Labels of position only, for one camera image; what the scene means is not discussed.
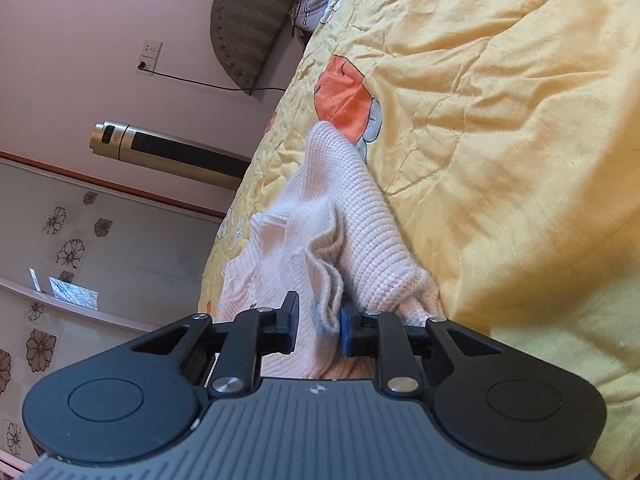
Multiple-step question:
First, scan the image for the pink knitted small garment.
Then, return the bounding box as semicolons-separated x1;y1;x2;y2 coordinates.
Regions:
216;122;444;379

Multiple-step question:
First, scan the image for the white floral wardrobe door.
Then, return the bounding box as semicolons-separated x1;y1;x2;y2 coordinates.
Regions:
1;160;220;478

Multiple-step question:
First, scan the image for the gold tower fan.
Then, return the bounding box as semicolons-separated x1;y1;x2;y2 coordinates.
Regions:
89;122;250;191

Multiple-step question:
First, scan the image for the yellow floral quilt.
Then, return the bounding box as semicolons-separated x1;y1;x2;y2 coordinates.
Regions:
198;0;639;479

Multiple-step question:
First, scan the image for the grey padded headboard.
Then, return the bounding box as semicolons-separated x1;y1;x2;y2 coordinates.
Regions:
209;0;295;94

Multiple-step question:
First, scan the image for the black power cord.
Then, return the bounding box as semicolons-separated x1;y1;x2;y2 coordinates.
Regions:
139;63;288;96

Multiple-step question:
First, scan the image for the white wall socket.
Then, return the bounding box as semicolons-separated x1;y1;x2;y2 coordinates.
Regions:
138;39;163;73

